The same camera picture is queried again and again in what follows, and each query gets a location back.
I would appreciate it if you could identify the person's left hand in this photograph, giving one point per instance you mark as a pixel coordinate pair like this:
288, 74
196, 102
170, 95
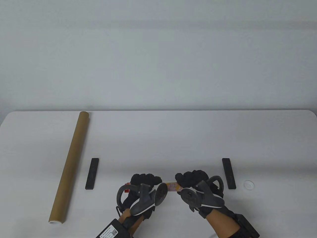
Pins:
146, 179

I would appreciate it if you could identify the person's right hand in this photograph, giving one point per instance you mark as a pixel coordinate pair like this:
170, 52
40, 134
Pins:
192, 177

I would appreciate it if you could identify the colourful paper map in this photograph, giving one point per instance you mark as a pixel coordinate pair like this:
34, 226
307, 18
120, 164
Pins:
173, 186

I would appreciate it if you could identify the black paperweight bar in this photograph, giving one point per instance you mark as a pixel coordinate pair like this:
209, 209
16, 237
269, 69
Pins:
229, 173
92, 173

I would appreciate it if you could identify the white round tube cap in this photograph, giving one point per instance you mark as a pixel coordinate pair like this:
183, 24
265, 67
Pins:
249, 185

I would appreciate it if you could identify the brown cardboard mailing tube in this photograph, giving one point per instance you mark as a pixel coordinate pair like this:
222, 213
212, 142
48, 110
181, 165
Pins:
70, 163

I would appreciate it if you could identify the person's left forearm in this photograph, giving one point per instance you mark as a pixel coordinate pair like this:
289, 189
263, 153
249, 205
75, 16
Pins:
132, 220

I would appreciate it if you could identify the person's right forearm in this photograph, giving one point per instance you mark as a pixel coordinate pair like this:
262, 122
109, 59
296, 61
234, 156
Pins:
223, 225

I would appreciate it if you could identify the black and white controller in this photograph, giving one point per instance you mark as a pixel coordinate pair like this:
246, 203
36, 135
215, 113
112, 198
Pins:
208, 198
142, 203

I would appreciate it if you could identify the black sensor box white label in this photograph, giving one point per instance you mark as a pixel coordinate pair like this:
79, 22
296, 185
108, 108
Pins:
112, 229

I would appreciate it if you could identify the plain black sensor box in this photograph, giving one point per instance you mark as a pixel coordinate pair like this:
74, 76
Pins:
247, 226

